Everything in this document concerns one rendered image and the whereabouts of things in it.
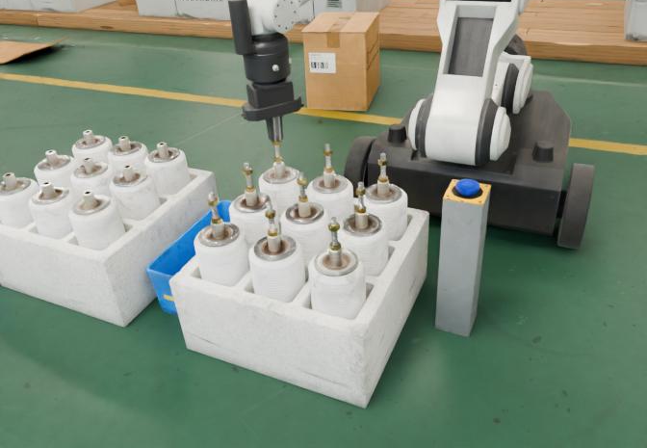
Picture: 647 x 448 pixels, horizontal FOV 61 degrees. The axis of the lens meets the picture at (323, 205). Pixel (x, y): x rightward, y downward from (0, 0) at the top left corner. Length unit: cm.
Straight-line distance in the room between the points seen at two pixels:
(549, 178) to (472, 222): 37
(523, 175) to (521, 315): 32
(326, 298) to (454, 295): 29
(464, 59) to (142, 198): 77
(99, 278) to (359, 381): 57
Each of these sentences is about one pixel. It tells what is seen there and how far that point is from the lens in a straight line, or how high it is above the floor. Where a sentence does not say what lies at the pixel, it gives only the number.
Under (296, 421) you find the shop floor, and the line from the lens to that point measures 103.
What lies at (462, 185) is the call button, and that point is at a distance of 99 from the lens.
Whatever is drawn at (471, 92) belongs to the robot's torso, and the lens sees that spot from 119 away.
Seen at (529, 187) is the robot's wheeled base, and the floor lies 17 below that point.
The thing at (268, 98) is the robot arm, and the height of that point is 44.
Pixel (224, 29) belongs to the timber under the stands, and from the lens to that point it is 332.
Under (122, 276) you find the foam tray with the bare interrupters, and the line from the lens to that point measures 123.
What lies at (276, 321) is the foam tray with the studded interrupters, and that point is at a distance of 98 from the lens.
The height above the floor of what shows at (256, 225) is 23.
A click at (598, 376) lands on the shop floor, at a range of 116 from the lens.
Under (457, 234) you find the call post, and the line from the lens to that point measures 102.
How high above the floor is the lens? 82
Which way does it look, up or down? 32 degrees down
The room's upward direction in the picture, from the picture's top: 4 degrees counter-clockwise
